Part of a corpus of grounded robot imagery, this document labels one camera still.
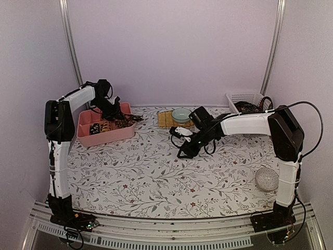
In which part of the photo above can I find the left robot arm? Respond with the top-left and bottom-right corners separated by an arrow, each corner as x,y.
44,79 -> 125,226

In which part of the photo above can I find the light green ceramic bowl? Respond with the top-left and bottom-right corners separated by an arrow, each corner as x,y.
171,108 -> 191,124

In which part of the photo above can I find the brown floral tie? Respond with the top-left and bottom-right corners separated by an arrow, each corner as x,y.
114,115 -> 143,129

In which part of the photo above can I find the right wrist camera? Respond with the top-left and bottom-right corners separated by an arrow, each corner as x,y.
169,127 -> 193,142

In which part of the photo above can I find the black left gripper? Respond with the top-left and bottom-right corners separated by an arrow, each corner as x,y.
92,97 -> 125,122

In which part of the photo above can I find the bamboo mat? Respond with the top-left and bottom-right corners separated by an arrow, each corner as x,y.
158,110 -> 195,129

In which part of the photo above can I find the pink divided organizer tray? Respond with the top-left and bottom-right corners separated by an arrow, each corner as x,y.
77,108 -> 135,147

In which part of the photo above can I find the aluminium right corner post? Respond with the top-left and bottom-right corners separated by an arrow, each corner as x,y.
260,0 -> 286,96

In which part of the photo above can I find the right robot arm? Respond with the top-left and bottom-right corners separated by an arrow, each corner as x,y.
170,105 -> 308,227

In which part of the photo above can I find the rolled black patterned tie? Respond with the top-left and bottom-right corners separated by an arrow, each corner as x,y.
89,123 -> 100,135

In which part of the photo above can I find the patterned glass bowl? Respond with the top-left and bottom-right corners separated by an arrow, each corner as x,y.
255,168 -> 279,192

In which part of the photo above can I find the aluminium left corner post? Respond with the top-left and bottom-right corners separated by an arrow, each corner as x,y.
59,0 -> 83,86

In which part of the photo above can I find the rolled beige beetle tie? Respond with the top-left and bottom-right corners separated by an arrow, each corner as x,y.
100,121 -> 112,133

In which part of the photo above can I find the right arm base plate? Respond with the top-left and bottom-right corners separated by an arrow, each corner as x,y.
250,209 -> 296,232

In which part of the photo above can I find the white plastic basket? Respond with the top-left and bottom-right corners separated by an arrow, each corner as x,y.
221,93 -> 273,136

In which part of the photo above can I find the aluminium corner post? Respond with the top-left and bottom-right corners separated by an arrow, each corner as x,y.
59,0 -> 83,86
260,0 -> 286,96

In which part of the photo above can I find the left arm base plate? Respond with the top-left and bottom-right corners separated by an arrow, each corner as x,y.
50,212 -> 99,232

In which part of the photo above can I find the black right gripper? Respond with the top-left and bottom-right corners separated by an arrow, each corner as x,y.
177,127 -> 215,159

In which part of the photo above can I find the aluminium front rail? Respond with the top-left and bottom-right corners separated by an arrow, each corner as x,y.
22,202 -> 326,249

